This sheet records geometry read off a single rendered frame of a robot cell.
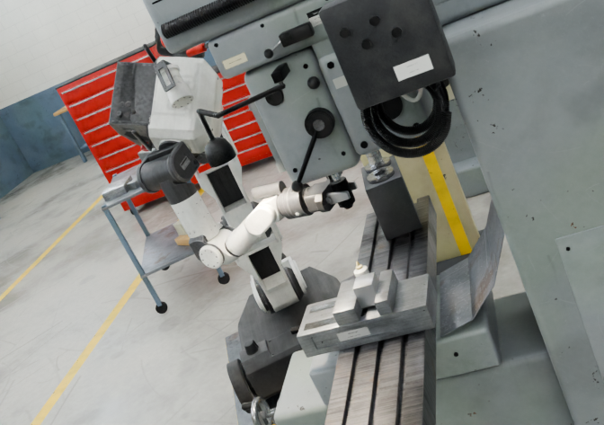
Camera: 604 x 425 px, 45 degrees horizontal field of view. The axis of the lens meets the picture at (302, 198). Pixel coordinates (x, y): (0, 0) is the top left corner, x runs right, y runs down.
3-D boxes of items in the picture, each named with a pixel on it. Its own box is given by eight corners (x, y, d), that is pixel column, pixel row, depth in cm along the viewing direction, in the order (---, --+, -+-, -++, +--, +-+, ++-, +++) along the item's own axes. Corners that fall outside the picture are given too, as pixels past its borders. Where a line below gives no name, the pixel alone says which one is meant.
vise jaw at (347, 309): (338, 326, 183) (332, 314, 181) (346, 294, 196) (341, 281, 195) (359, 321, 181) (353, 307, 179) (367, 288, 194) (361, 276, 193)
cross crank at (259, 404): (253, 445, 227) (236, 416, 223) (261, 419, 237) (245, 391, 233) (298, 435, 222) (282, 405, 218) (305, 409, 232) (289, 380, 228)
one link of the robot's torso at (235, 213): (232, 248, 273) (176, 136, 262) (274, 227, 274) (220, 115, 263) (234, 259, 258) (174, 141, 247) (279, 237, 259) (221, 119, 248)
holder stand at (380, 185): (386, 241, 231) (363, 187, 225) (380, 215, 252) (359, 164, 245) (422, 227, 229) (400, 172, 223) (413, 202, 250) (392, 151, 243)
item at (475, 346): (324, 409, 201) (306, 375, 197) (339, 335, 232) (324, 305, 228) (502, 367, 186) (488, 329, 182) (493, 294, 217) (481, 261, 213)
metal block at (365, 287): (361, 308, 184) (352, 289, 182) (364, 296, 190) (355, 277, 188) (380, 304, 183) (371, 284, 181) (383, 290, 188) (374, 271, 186)
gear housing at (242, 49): (222, 83, 172) (203, 43, 168) (246, 57, 193) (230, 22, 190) (354, 29, 161) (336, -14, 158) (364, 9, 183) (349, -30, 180)
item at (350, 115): (357, 160, 174) (314, 59, 165) (366, 126, 196) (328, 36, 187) (433, 134, 168) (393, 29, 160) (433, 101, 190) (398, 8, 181)
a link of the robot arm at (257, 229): (278, 218, 198) (253, 244, 206) (290, 202, 205) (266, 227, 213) (260, 202, 197) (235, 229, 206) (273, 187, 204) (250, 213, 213)
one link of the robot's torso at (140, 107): (135, 173, 243) (99, 142, 208) (148, 78, 250) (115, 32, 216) (223, 179, 240) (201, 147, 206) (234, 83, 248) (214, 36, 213)
